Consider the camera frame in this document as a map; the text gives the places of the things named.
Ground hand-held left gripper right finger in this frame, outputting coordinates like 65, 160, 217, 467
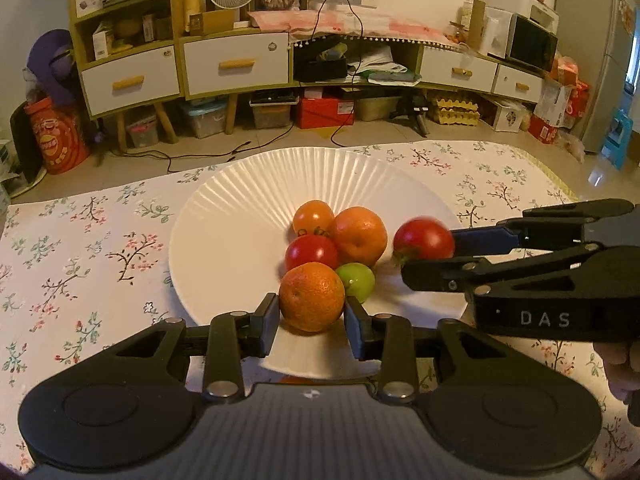
344, 296, 521, 406

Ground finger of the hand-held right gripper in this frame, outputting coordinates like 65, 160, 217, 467
449, 199, 636, 256
401, 242, 608, 302

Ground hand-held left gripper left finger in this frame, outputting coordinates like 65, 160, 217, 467
102, 292, 281, 405

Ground large red tomato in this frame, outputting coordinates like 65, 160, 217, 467
392, 217, 456, 267

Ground small orange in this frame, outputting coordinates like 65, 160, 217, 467
278, 262, 346, 333

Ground small red tomato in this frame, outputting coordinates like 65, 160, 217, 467
285, 234, 340, 272

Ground large orange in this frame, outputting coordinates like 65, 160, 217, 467
328, 206, 389, 268

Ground white ribbed plate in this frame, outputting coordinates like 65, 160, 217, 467
168, 146, 468, 380

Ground large orange tomato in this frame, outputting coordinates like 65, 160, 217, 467
292, 200, 335, 237

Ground person's right hand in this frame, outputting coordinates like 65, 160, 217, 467
594, 340, 640, 403

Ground yellow green table cover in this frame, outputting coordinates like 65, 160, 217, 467
510, 145, 581, 206

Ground white printed box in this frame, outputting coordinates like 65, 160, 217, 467
487, 100, 526, 133

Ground red gift boxes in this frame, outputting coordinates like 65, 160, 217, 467
527, 112, 563, 145

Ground yellow egg cartons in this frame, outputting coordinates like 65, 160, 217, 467
432, 92, 481, 126

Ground white carton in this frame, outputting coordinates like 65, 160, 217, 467
534, 77, 576, 126

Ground clear storage box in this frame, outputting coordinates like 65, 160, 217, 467
249, 96, 293, 130
355, 95, 396, 122
181, 100, 228, 138
125, 112, 160, 148

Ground blue plastic stool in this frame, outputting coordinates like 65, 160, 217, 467
601, 109, 635, 170

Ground red box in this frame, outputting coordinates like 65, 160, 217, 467
295, 94, 356, 128

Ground black microwave oven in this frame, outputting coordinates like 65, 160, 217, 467
505, 14, 558, 73

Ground floral tablecloth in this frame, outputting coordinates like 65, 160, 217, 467
0, 141, 640, 476

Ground low wooden sideboard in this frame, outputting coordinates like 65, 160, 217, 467
290, 25, 551, 111

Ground white appliance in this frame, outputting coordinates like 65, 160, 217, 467
479, 6, 518, 58

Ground grey refrigerator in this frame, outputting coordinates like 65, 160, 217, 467
555, 0, 640, 153

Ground black box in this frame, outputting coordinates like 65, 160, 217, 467
294, 57, 348, 82

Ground pink cloth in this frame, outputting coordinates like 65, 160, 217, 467
247, 9, 468, 51

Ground orange printed bag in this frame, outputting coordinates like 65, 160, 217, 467
24, 97, 91, 176

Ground wooden shelf cabinet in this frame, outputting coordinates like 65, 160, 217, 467
67, 0, 296, 153

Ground black folding chair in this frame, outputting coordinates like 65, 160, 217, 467
10, 102, 48, 186

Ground purple plush toy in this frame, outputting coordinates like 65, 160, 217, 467
25, 29, 81, 108

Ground white drawer wooden handle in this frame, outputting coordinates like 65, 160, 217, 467
492, 65, 545, 103
80, 45, 181, 107
420, 47, 498, 92
183, 32, 291, 96

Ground black floor cable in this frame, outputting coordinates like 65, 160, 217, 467
165, 120, 301, 175

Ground black charger cable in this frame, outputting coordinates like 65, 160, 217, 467
310, 0, 366, 86

